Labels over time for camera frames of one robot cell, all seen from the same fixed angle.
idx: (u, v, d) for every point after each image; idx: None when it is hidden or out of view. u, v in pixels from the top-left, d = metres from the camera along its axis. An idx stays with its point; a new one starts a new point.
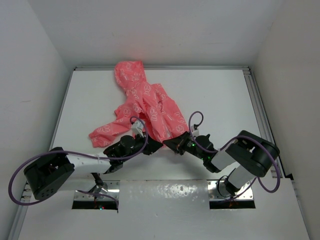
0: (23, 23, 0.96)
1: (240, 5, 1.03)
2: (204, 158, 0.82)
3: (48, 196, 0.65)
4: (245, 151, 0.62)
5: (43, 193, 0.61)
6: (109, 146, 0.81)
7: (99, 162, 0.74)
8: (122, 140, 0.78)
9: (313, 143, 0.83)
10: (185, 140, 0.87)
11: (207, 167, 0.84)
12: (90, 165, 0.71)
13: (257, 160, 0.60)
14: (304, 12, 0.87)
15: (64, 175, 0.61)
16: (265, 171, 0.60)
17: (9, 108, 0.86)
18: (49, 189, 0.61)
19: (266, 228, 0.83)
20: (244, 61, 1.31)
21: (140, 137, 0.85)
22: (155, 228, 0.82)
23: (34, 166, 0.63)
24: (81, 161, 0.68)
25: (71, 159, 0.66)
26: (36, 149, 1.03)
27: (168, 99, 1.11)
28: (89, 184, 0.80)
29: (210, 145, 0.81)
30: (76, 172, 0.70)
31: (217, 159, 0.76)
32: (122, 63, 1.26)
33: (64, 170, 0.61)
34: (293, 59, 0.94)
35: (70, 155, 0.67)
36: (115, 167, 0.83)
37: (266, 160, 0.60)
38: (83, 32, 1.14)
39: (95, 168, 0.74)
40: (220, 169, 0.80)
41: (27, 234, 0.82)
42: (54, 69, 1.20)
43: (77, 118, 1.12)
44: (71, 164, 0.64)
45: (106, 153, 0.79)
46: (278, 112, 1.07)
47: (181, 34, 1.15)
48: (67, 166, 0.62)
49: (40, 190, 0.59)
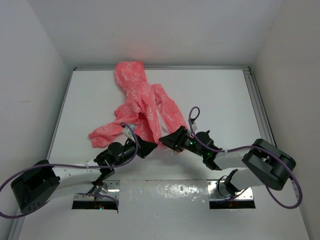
0: (23, 23, 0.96)
1: (240, 4, 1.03)
2: (204, 155, 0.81)
3: (36, 208, 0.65)
4: (264, 164, 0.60)
5: (29, 207, 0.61)
6: (100, 154, 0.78)
7: (89, 171, 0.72)
8: (110, 148, 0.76)
9: (313, 143, 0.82)
10: (183, 138, 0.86)
11: (207, 164, 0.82)
12: (79, 175, 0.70)
13: (274, 174, 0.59)
14: (304, 12, 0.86)
15: (50, 189, 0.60)
16: (283, 185, 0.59)
17: (8, 108, 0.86)
18: (35, 202, 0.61)
19: (266, 228, 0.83)
20: (244, 61, 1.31)
21: (131, 141, 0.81)
22: (156, 228, 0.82)
23: (20, 180, 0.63)
24: (68, 172, 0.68)
25: (57, 171, 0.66)
26: (36, 149, 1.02)
27: (168, 100, 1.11)
28: (86, 186, 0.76)
29: (211, 142, 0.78)
30: (65, 184, 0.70)
31: (221, 158, 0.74)
32: (123, 63, 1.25)
33: (49, 184, 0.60)
34: (293, 58, 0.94)
35: (57, 168, 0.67)
36: (106, 174, 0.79)
37: (283, 173, 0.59)
38: (83, 31, 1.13)
39: (86, 177, 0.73)
40: (221, 167, 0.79)
41: (27, 233, 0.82)
42: (54, 69, 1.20)
43: (77, 118, 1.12)
44: (57, 177, 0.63)
45: (97, 161, 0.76)
46: (278, 112, 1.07)
47: (181, 34, 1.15)
48: (53, 179, 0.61)
49: (26, 204, 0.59)
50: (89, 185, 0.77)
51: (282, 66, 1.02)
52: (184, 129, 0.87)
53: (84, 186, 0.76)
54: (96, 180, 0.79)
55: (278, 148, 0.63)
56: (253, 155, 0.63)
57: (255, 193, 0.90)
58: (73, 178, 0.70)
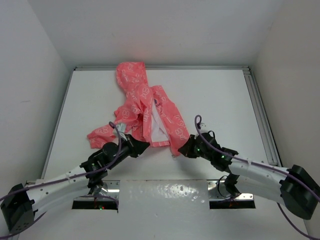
0: (23, 23, 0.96)
1: (240, 5, 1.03)
2: (210, 156, 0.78)
3: (27, 226, 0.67)
4: (295, 192, 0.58)
5: (17, 227, 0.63)
6: (93, 155, 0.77)
7: (72, 181, 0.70)
8: (104, 148, 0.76)
9: (313, 143, 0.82)
10: (192, 144, 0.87)
11: (217, 167, 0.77)
12: (62, 188, 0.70)
13: (303, 204, 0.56)
14: (304, 12, 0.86)
15: (25, 214, 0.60)
16: (309, 216, 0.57)
17: (8, 108, 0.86)
18: (21, 223, 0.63)
19: (267, 228, 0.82)
20: (245, 61, 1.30)
21: (124, 140, 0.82)
22: (156, 228, 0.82)
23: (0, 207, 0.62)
24: (45, 191, 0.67)
25: (31, 194, 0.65)
26: (35, 150, 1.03)
27: (168, 102, 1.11)
28: (81, 192, 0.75)
29: (213, 140, 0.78)
30: (52, 199, 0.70)
31: (238, 168, 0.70)
32: (124, 63, 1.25)
33: (23, 210, 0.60)
34: (293, 58, 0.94)
35: (31, 190, 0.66)
36: (99, 176, 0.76)
37: (312, 205, 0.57)
38: (83, 31, 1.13)
39: (74, 186, 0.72)
40: (231, 170, 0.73)
41: (27, 233, 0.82)
42: (54, 69, 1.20)
43: (77, 118, 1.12)
44: (30, 201, 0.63)
45: (83, 166, 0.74)
46: (278, 112, 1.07)
47: (181, 34, 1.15)
48: (26, 205, 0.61)
49: (13, 227, 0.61)
50: (83, 190, 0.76)
51: (282, 66, 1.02)
52: (193, 135, 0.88)
53: (80, 192, 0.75)
54: (89, 184, 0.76)
55: (313, 180, 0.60)
56: (287, 183, 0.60)
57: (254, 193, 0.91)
58: (57, 192, 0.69)
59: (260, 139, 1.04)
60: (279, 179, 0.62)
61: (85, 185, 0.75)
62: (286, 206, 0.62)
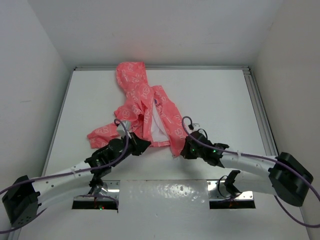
0: (23, 23, 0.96)
1: (240, 5, 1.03)
2: (201, 152, 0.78)
3: (28, 220, 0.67)
4: (285, 178, 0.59)
5: (19, 221, 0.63)
6: (96, 151, 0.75)
7: (76, 176, 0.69)
8: (110, 144, 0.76)
9: (313, 143, 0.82)
10: (187, 146, 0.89)
11: (208, 162, 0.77)
12: (67, 182, 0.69)
13: (293, 190, 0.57)
14: (304, 12, 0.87)
15: (30, 205, 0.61)
16: (300, 202, 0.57)
17: (8, 108, 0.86)
18: (24, 216, 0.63)
19: (267, 228, 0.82)
20: (244, 61, 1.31)
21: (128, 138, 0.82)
22: (156, 228, 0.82)
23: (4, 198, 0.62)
24: (50, 184, 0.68)
25: (37, 187, 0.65)
26: (35, 150, 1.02)
27: (168, 102, 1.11)
28: (83, 190, 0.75)
29: (202, 137, 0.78)
30: (55, 194, 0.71)
31: (232, 162, 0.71)
32: (124, 63, 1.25)
33: (28, 201, 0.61)
34: (293, 58, 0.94)
35: (37, 182, 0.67)
36: (102, 173, 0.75)
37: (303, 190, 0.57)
38: (83, 31, 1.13)
39: (78, 182, 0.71)
40: (223, 163, 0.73)
41: (27, 233, 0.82)
42: (54, 69, 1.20)
43: (77, 118, 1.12)
44: (36, 193, 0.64)
45: (87, 162, 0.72)
46: (278, 112, 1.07)
47: (181, 34, 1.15)
48: (31, 196, 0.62)
49: (15, 220, 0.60)
50: (85, 187, 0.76)
51: (282, 66, 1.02)
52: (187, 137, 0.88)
53: (82, 189, 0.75)
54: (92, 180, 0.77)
55: (301, 166, 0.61)
56: (276, 170, 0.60)
57: (254, 193, 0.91)
58: (60, 187, 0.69)
59: (260, 139, 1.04)
60: (268, 168, 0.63)
61: (87, 182, 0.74)
62: (278, 194, 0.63)
